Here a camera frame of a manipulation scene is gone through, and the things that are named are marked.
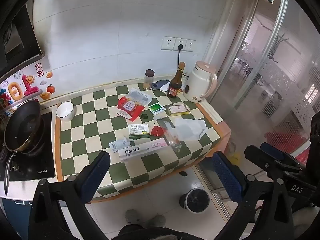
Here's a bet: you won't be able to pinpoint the white and blue sachet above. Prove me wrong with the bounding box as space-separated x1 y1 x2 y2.
109 137 130 153

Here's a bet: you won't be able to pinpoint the small red wrapper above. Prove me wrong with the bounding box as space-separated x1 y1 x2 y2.
151 126 167 137

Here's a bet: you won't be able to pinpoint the green and white medicine box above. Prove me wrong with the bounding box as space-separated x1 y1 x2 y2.
128 124 150 138

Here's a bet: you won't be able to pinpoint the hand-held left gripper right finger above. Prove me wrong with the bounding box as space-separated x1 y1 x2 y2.
212 151 295 240

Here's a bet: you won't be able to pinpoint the blue cabinet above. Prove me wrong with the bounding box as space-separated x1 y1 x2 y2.
0 197 35 240

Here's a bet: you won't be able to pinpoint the white paper sheet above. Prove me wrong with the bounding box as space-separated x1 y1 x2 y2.
175 118 208 140

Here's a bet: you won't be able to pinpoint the clear printed plastic bag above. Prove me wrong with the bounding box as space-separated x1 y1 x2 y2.
125 87 152 105

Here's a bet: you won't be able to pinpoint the red plastic basin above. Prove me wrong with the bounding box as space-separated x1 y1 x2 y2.
264 132 309 164

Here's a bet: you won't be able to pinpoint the metal door track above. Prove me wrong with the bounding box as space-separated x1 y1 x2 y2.
195 165 234 222

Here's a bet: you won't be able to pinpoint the frosted glass sliding door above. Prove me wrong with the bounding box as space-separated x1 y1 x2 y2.
212 0 320 220

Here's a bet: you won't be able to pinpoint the cream electric kettle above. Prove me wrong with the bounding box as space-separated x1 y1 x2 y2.
182 61 217 103

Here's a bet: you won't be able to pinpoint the white wall socket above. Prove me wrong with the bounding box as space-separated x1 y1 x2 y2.
161 36 175 51
174 37 187 52
185 39 197 53

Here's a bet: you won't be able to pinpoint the dark sauce bottle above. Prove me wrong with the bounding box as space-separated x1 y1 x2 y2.
167 62 186 99

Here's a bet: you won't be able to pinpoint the green and white sachet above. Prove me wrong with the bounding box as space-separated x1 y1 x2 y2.
149 103 166 116

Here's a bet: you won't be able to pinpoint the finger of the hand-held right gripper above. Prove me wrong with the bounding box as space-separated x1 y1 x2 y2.
244 145 306 178
260 142 307 166

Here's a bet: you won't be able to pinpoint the grey fuzzy slipper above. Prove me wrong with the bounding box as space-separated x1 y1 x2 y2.
125 209 143 225
146 215 167 228

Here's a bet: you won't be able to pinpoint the clear plastic wrapper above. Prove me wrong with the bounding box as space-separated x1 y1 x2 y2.
157 119 183 153

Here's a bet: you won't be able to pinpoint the brown-lidded spice jar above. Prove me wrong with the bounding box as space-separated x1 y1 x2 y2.
143 69 155 90

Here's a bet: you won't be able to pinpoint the yellow flat box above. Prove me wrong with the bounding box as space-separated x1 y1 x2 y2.
168 104 192 116

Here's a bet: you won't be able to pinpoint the black range hood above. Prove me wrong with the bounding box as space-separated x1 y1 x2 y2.
0 2 45 73

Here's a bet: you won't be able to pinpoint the red snack packet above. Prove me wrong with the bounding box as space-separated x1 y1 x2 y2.
117 95 145 120

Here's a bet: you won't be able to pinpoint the white and pink toothpaste box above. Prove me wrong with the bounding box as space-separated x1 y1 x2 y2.
117 137 168 163

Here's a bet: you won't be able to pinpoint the white round waste bin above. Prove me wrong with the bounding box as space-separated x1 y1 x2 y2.
179 187 210 214

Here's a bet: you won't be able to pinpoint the black frying pan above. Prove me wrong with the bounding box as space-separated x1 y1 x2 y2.
4 99 46 195

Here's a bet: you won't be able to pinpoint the colourful wall stickers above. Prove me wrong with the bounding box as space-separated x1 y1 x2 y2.
0 63 56 120

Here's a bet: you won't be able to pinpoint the white ceramic bowl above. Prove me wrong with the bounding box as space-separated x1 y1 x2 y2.
56 101 75 122

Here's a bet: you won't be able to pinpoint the black induction cooktop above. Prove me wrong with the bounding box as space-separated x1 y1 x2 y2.
0 110 56 182

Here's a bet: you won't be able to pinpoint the dark blue phone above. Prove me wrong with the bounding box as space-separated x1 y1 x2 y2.
151 79 170 91

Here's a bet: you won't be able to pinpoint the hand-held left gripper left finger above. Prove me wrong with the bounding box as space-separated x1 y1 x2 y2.
29 151 111 240

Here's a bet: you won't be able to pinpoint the green checkered table mat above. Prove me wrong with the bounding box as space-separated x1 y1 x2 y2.
55 79 232 202

